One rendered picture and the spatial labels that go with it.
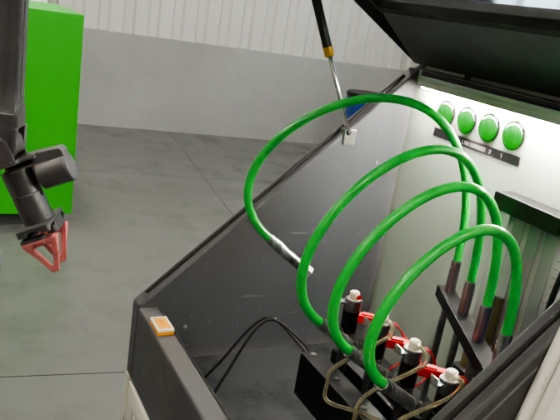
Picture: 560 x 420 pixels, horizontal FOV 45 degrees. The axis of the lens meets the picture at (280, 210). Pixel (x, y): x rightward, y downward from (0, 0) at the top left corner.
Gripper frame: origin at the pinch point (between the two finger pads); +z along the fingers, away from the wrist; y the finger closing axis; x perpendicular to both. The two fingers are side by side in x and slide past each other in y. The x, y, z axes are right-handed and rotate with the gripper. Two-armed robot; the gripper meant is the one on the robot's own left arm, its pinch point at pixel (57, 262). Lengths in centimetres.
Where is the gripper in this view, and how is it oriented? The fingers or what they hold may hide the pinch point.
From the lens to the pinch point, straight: 136.8
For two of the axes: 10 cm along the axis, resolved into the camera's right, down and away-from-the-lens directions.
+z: 2.9, 9.0, 3.1
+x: -9.5, 2.9, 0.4
